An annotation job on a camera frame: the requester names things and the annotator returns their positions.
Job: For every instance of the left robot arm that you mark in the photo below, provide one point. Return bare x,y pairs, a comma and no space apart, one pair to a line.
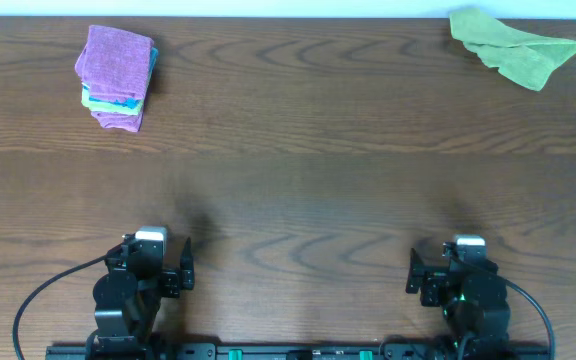
129,297

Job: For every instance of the purple folded cloth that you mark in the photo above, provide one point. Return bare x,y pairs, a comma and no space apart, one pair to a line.
130,123
115,60

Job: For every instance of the blue folded cloth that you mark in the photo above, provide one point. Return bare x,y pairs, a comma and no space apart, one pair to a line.
115,97

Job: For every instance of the bottom purple folded cloth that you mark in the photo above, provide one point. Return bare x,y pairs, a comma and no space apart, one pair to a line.
130,123

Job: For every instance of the light green folded cloth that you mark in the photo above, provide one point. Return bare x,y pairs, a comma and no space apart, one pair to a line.
110,107

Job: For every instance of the green microfiber cloth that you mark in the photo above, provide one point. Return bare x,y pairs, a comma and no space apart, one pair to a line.
524,58

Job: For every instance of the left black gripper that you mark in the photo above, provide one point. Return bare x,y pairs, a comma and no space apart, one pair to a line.
172,281

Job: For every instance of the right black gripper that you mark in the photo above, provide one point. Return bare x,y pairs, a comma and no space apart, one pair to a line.
433,281

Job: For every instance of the top purple folded cloth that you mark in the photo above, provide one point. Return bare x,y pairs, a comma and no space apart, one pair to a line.
115,60

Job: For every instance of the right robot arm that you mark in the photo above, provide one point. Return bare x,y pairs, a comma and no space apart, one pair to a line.
473,300

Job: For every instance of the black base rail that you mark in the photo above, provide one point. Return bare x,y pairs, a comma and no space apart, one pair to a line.
208,351

